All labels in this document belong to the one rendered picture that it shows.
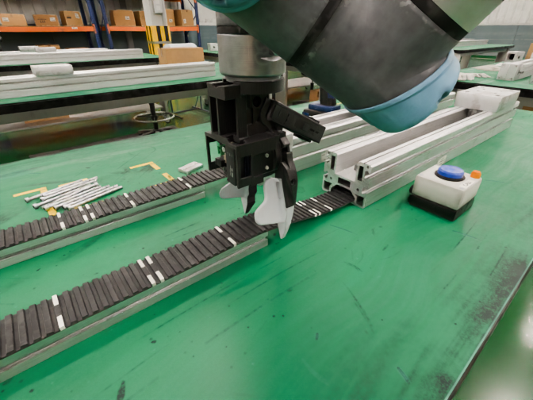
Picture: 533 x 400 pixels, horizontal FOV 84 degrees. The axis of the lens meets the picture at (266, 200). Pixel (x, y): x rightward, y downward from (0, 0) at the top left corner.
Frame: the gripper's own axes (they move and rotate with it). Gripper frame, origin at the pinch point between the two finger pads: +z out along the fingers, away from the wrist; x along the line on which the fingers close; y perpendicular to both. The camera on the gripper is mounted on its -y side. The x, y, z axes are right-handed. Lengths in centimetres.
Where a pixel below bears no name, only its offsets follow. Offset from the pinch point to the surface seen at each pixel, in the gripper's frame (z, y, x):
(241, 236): 0.1, 5.8, 1.5
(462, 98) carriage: -7, -76, -4
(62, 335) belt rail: 1.4, 27.8, 2.0
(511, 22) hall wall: -46, -1516, -397
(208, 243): 0.2, 9.9, -0.2
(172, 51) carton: -10, -79, -208
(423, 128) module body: -4, -51, -2
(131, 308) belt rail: 2.4, 21.3, 2.0
